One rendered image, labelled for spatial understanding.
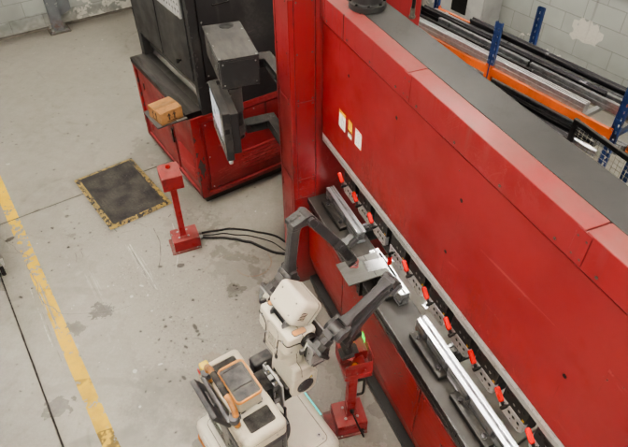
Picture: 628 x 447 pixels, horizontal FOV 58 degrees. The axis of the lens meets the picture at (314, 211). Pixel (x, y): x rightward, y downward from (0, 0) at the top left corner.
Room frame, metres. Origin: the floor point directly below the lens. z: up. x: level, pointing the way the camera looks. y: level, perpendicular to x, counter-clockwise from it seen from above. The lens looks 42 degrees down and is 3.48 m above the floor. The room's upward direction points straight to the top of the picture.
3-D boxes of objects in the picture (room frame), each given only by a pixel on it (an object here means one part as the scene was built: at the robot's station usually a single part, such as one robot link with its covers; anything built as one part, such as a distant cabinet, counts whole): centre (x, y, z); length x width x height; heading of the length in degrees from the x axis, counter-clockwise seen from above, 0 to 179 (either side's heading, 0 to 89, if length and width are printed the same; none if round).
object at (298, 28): (3.29, -0.21, 1.15); 0.85 x 0.25 x 2.30; 113
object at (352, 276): (2.26, -0.28, 1.00); 0.26 x 0.18 x 0.01; 113
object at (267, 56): (3.41, 0.33, 1.67); 0.40 x 0.24 x 0.07; 23
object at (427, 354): (1.74, -0.60, 0.89); 0.30 x 0.05 x 0.03; 23
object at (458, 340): (1.60, -0.72, 1.26); 0.15 x 0.09 x 0.17; 23
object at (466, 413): (1.37, -0.76, 0.89); 0.30 x 0.05 x 0.03; 23
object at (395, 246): (2.16, -0.49, 1.26); 0.15 x 0.09 x 0.17; 23
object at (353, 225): (2.83, -0.21, 0.92); 0.50 x 0.06 x 0.10; 23
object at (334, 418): (1.83, -0.19, 0.06); 0.25 x 0.20 x 0.12; 104
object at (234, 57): (3.29, 0.51, 1.53); 0.51 x 0.25 x 0.85; 19
